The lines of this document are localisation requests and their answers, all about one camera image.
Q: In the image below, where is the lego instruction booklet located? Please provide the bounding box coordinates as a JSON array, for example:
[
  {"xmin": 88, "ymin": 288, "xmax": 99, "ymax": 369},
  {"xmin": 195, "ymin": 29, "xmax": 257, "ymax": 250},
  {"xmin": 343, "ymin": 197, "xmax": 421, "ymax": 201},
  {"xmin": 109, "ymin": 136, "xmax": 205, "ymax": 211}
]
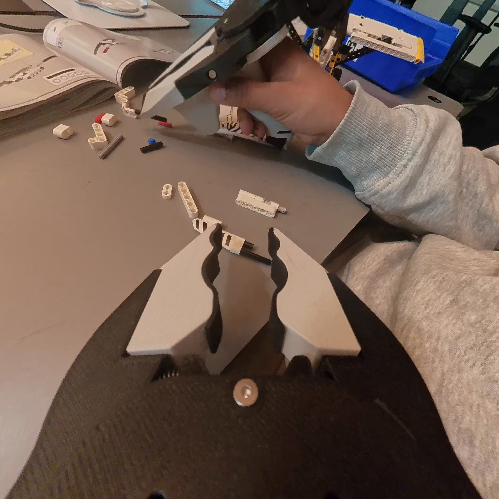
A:
[{"xmin": 0, "ymin": 17, "xmax": 182, "ymax": 138}]

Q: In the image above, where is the white part with black axle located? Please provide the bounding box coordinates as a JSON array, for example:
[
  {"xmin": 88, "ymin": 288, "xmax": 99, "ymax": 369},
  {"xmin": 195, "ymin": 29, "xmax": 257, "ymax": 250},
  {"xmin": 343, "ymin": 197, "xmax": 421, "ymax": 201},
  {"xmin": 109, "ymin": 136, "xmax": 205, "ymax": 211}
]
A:
[{"xmin": 192, "ymin": 218, "xmax": 248, "ymax": 257}]

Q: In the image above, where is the white lego beam assembly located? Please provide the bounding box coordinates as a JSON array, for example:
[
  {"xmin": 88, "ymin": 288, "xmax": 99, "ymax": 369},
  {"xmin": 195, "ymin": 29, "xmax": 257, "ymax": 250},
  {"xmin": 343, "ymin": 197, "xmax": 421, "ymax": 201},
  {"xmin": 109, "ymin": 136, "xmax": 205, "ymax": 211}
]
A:
[{"xmin": 235, "ymin": 189, "xmax": 288, "ymax": 217}]

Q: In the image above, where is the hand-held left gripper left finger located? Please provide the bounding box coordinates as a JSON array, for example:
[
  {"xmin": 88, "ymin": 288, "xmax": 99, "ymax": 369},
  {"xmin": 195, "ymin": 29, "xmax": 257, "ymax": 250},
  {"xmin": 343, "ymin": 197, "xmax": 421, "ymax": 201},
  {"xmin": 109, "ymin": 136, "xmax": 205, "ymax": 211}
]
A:
[{"xmin": 126, "ymin": 223, "xmax": 224, "ymax": 369}]

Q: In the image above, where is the striped sticker sheet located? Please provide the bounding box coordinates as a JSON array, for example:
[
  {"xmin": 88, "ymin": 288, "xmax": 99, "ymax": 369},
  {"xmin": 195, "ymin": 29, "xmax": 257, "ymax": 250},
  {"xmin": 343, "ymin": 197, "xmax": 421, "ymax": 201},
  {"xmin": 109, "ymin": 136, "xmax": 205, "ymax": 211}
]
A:
[{"xmin": 215, "ymin": 103, "xmax": 292, "ymax": 150}]

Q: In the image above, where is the person's right hand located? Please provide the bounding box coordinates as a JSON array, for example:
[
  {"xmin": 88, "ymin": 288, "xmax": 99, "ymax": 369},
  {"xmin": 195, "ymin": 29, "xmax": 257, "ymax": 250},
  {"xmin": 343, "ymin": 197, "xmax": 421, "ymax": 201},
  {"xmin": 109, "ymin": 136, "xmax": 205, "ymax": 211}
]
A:
[{"xmin": 208, "ymin": 38, "xmax": 354, "ymax": 147}]

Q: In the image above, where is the black chair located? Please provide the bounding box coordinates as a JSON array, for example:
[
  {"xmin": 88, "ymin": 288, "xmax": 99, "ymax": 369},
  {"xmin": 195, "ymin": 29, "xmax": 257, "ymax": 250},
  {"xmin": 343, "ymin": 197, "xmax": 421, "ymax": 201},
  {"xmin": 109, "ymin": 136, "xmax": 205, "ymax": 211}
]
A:
[{"xmin": 427, "ymin": 0, "xmax": 499, "ymax": 153}]

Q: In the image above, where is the white angled lego beam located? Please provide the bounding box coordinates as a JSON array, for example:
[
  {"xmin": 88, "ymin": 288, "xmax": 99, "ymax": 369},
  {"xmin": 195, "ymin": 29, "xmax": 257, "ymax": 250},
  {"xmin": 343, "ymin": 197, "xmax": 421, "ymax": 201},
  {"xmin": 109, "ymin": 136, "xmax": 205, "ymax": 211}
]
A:
[{"xmin": 88, "ymin": 122, "xmax": 108, "ymax": 150}]

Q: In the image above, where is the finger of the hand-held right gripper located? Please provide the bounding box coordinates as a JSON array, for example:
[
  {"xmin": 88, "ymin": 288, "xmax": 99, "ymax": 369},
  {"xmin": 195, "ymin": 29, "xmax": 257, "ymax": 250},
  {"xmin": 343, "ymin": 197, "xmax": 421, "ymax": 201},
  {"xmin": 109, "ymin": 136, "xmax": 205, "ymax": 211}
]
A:
[
  {"xmin": 148, "ymin": 27, "xmax": 219, "ymax": 96},
  {"xmin": 140, "ymin": 76, "xmax": 221, "ymax": 136}
]

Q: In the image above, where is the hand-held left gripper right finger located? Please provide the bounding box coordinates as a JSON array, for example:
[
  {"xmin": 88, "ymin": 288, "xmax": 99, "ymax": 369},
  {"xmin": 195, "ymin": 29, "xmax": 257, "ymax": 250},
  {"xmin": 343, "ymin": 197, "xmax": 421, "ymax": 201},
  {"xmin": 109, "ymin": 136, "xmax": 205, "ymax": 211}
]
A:
[{"xmin": 267, "ymin": 227, "xmax": 362, "ymax": 371}]

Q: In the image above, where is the person's right forearm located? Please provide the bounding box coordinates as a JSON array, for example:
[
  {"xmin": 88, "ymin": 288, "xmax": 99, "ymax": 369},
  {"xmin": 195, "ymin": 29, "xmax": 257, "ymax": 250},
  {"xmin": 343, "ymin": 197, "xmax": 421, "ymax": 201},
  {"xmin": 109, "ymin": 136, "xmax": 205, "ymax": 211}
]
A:
[{"xmin": 305, "ymin": 80, "xmax": 499, "ymax": 250}]

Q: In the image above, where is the long black lego axle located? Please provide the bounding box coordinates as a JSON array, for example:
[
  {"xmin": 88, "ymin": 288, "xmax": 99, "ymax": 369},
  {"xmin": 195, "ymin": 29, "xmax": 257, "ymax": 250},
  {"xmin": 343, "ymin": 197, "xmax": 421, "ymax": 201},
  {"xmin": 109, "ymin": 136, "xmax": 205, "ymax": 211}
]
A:
[{"xmin": 242, "ymin": 249, "xmax": 273, "ymax": 266}]

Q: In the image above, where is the blue plastic bin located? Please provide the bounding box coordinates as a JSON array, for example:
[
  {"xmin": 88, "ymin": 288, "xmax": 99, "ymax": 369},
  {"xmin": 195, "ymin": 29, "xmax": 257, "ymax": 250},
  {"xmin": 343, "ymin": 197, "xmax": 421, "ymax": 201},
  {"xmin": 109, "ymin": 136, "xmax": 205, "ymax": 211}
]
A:
[{"xmin": 338, "ymin": 10, "xmax": 459, "ymax": 95}]

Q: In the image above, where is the white technic model assembly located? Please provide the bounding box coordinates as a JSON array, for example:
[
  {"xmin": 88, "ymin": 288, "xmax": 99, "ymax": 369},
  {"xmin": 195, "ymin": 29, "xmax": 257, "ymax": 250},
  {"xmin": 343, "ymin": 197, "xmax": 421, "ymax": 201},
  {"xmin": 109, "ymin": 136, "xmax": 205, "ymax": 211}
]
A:
[{"xmin": 288, "ymin": 13, "xmax": 425, "ymax": 75}]

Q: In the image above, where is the dark grey lego axle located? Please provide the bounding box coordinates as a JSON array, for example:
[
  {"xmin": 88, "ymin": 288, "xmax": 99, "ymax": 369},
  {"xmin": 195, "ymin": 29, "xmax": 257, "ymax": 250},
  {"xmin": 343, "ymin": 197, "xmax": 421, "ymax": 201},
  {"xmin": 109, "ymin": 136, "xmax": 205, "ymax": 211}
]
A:
[{"xmin": 98, "ymin": 134, "xmax": 124, "ymax": 160}]

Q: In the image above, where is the white five-hole lego beam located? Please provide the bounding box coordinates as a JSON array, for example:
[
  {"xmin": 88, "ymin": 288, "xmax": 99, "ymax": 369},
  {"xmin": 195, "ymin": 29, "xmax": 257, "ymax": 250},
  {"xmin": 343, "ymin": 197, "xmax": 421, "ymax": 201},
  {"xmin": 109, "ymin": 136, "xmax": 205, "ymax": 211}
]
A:
[{"xmin": 177, "ymin": 181, "xmax": 200, "ymax": 219}]

